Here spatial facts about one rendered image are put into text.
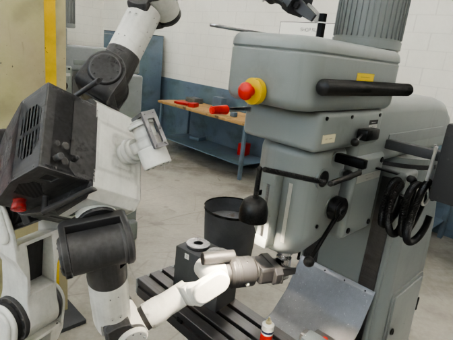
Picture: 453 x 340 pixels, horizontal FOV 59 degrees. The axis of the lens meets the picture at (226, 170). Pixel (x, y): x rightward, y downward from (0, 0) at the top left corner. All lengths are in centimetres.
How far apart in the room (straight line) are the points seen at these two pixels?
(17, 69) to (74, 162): 161
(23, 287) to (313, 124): 92
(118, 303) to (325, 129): 63
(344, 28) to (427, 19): 428
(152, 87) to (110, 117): 745
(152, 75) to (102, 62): 738
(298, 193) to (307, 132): 18
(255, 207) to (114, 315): 42
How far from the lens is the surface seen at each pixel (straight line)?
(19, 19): 245
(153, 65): 842
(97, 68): 104
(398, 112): 136
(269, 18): 674
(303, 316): 164
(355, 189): 121
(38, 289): 135
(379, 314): 163
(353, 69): 101
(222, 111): 100
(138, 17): 115
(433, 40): 546
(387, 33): 125
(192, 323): 150
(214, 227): 318
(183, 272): 158
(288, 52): 89
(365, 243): 153
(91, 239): 89
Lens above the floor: 184
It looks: 16 degrees down
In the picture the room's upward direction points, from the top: 6 degrees clockwise
